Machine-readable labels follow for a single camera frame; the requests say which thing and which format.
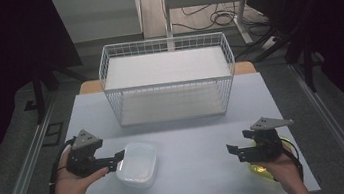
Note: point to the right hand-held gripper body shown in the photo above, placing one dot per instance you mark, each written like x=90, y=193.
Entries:
x=268, y=138

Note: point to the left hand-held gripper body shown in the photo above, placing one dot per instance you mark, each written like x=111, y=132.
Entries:
x=83, y=155

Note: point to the white plastic container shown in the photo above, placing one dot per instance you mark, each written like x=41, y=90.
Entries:
x=138, y=163

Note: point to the person's left hand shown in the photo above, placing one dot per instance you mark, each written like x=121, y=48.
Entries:
x=71, y=187

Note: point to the person's right hand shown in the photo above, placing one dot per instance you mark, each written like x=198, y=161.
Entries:
x=284, y=171

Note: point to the yellow translucent plastic item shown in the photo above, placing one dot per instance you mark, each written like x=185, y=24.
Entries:
x=259, y=167

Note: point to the black metal stand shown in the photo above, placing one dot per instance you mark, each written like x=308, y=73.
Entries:
x=302, y=56
x=41, y=90

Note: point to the white power strip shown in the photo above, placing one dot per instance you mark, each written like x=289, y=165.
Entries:
x=268, y=43

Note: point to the white cabinet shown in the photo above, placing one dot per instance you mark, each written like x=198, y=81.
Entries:
x=99, y=16

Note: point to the black floor plate frame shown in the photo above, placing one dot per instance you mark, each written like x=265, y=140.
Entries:
x=53, y=134

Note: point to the metal floor rail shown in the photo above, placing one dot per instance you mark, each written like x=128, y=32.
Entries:
x=334, y=122
x=24, y=167

